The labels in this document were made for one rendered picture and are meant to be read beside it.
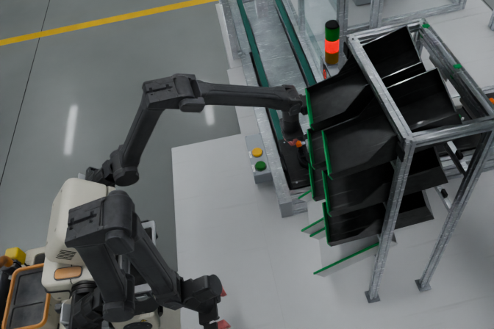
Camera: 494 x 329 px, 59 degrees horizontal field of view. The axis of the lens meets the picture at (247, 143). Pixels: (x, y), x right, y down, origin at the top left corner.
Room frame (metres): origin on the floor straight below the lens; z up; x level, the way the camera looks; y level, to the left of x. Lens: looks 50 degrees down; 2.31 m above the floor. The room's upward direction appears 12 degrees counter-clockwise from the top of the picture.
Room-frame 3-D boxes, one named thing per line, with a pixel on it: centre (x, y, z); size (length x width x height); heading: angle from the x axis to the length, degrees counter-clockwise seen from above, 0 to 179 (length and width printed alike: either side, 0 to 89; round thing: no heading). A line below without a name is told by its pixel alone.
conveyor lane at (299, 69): (1.31, -0.27, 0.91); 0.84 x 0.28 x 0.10; 1
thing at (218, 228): (0.85, -0.01, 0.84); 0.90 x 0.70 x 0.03; 0
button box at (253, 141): (1.09, -0.03, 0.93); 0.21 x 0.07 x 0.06; 1
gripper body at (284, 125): (1.01, -0.16, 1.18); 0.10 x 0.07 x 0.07; 1
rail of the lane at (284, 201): (1.28, -0.09, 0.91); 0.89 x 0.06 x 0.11; 1
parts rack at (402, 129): (0.65, -0.38, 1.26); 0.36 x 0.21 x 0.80; 1
